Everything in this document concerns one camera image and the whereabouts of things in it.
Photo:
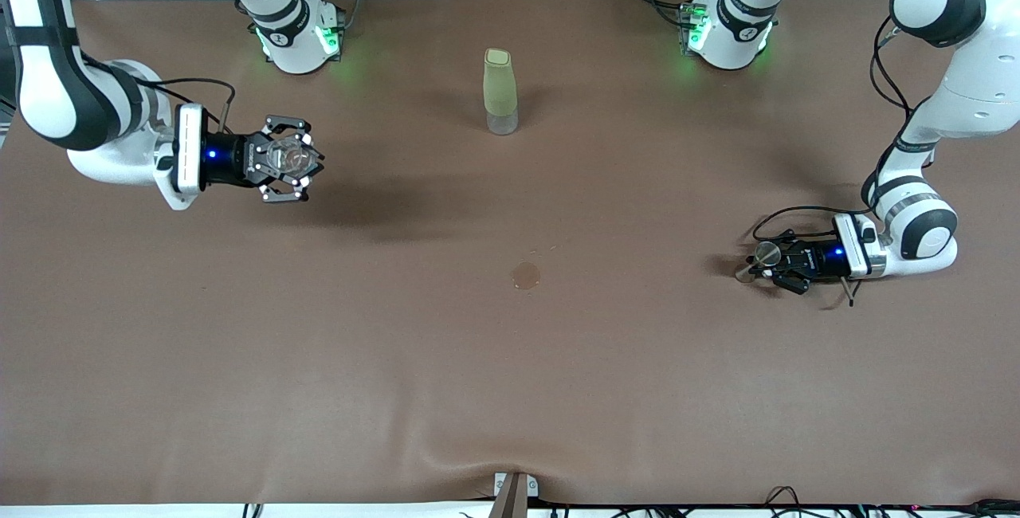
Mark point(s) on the green bottle with clear base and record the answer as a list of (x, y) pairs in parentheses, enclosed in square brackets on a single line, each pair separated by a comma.
[(500, 88)]

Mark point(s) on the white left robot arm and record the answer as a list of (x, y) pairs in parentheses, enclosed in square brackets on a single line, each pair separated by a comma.
[(980, 88)]

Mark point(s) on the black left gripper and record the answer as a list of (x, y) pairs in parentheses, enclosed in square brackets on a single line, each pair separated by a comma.
[(821, 256)]

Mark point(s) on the brown stand post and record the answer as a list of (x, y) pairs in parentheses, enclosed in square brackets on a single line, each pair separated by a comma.
[(510, 502)]

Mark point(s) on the brown table mat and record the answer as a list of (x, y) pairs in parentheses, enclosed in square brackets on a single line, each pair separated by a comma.
[(510, 382)]

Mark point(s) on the metal table edge bracket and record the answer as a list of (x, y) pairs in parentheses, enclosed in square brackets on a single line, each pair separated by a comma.
[(532, 486)]

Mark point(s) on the clear glass cup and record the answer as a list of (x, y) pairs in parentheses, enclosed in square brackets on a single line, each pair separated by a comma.
[(288, 158)]

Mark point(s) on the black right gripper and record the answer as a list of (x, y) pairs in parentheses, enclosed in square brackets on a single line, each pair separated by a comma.
[(228, 158)]

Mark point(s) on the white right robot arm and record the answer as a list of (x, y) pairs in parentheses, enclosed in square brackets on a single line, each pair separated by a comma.
[(48, 88)]

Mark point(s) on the steel jigger measuring cup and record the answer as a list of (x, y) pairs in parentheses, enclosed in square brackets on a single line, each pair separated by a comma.
[(767, 253)]

